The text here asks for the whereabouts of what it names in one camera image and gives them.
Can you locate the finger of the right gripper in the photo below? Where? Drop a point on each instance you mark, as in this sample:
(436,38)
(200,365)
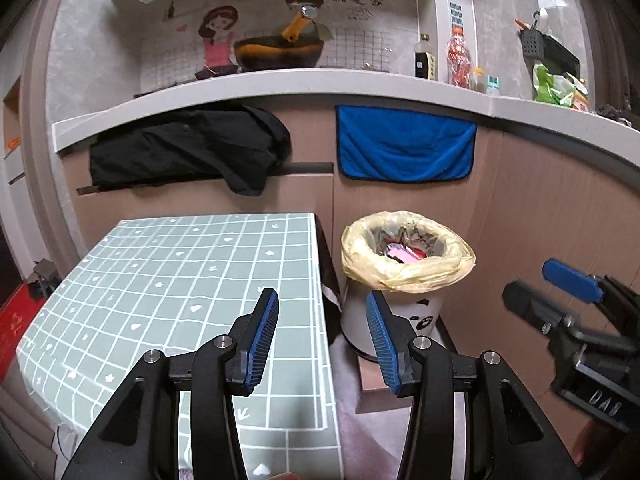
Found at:
(582,286)
(531,306)

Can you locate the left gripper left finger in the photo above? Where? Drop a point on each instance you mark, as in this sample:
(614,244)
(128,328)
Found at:
(253,335)

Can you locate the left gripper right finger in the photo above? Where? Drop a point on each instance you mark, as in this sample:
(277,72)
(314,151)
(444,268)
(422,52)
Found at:
(391,336)

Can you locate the purple pink sponge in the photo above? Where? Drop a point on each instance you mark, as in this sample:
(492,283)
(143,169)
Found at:
(404,254)

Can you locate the green grid tablecloth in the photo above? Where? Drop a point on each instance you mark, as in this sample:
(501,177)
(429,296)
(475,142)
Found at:
(172,284)

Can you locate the blue towel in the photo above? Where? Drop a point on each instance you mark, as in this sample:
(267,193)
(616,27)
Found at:
(380,144)

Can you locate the black jacket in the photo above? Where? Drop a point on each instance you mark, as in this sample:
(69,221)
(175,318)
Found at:
(240,144)

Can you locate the green plastic bag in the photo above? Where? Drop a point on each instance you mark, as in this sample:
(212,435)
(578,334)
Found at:
(552,89)

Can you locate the small teal timer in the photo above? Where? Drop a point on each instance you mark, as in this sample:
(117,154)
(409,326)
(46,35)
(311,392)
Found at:
(493,85)

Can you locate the black utensil rack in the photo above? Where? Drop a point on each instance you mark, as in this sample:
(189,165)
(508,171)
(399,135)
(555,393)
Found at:
(538,46)

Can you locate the red orange-capped bottle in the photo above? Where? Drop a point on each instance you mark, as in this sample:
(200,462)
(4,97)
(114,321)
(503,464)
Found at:
(458,59)

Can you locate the dark sauce bottle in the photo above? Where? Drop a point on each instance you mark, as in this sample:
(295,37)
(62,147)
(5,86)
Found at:
(424,59)

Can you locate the black orange wok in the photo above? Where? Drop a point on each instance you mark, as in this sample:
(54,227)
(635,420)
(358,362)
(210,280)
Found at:
(290,49)

